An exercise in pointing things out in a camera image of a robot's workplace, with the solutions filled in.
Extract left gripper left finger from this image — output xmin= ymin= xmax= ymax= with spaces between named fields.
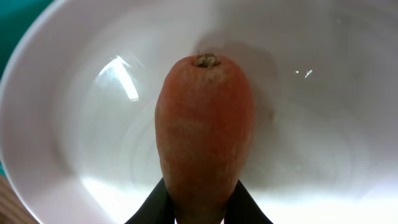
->
xmin=125 ymin=178 xmax=175 ymax=224

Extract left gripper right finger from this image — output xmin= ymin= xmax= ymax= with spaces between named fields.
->
xmin=224 ymin=180 xmax=273 ymax=224

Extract orange carrot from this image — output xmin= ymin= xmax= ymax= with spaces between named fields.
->
xmin=155 ymin=53 xmax=254 ymax=223

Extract large pink plate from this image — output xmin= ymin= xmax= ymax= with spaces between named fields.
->
xmin=1 ymin=1 xmax=397 ymax=223

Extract teal plastic tray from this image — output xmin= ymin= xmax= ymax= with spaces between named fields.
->
xmin=1 ymin=1 xmax=53 ymax=159

